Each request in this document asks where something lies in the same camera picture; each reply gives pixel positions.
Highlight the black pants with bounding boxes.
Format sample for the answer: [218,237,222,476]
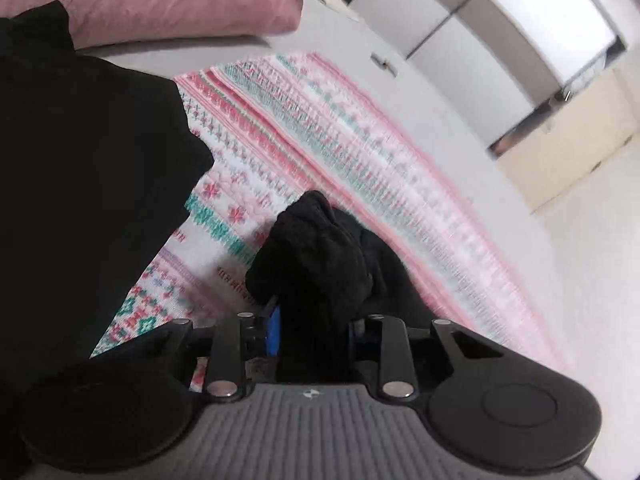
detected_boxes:
[0,0,436,480]

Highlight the white grey wardrobe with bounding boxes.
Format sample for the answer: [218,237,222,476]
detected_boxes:
[347,0,627,146]

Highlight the small black object on bed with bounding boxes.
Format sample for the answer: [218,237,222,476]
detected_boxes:
[370,53,398,78]

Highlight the cream bedroom door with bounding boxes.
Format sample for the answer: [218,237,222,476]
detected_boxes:
[498,52,639,211]

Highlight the red green patterned blanket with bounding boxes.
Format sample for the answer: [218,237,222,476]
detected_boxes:
[90,51,572,391]

